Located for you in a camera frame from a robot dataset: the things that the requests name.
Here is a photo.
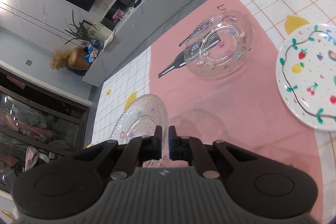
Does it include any clear glass floral plate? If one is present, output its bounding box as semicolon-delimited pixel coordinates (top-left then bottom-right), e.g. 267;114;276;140
111;94;168;168

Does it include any golden round vase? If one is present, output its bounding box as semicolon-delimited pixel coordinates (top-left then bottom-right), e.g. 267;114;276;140
67;47;90;71

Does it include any white fruit pattern plate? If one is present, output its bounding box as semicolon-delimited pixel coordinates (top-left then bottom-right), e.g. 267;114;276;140
276;24;336;132

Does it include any potted green plant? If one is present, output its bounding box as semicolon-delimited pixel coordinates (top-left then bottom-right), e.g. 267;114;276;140
64;11;92;43

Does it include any clear glass floral bowl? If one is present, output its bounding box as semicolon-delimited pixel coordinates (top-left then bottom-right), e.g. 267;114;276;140
184;11;253;78

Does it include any dark glass cabinet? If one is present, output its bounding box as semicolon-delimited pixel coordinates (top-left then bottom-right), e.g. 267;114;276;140
1;69;89;192

